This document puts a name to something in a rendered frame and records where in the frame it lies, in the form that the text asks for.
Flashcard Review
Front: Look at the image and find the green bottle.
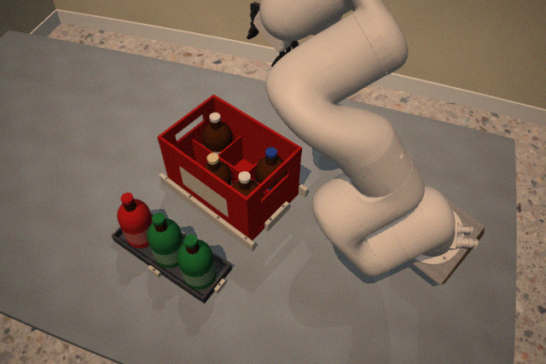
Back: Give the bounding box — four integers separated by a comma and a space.
147, 212, 184, 268
177, 234, 216, 290

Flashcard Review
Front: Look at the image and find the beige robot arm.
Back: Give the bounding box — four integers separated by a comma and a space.
259, 0, 479, 276

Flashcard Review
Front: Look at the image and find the brown glass bottle with cream cap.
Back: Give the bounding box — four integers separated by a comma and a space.
203, 153, 232, 186
232, 171, 258, 197

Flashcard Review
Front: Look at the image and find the red bottle crate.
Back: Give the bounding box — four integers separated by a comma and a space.
157, 95, 302, 240

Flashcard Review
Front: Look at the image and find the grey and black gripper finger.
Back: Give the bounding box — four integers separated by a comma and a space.
247, 2, 260, 39
271, 41, 299, 66

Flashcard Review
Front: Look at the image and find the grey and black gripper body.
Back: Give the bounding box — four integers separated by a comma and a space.
253, 12, 292, 52

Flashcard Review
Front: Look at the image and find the brown bottle with white cap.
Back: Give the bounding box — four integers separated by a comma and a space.
202, 113, 233, 154

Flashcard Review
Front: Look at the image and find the brown bottle with blue cap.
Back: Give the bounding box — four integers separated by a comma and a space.
255, 147, 287, 190

